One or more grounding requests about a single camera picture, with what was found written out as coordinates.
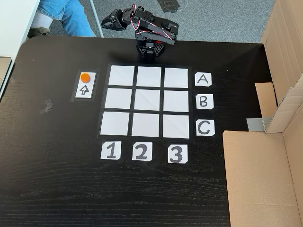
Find white nine-square grid sheet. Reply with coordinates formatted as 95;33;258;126
97;63;194;140

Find white metal leg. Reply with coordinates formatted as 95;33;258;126
89;0;104;38

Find seated person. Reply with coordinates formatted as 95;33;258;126
29;0;94;37

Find black floor tape patch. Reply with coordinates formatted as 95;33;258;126
157;0;182;14

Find arrow paper sheet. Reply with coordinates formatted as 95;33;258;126
71;68;101;103

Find white desk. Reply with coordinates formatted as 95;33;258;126
0;0;41;59

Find paper sheet letter A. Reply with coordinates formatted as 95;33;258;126
195;72;213;88

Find clear tape scraps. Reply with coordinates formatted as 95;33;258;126
40;99;54;114

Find paper sheet letter B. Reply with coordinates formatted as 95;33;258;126
196;94;215;110

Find paper sheet number 1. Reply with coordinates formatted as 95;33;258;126
100;141;122;161

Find paper sheet number 2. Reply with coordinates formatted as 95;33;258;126
132;141;153;162

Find paper sheet letter C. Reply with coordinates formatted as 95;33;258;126
196;119;215;137

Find paper sheet number 3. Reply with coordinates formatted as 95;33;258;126
168;144;189;164

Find brown cardboard screen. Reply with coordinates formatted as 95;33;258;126
222;0;303;227

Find grey duct tape strip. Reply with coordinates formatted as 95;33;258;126
246;115;276;133

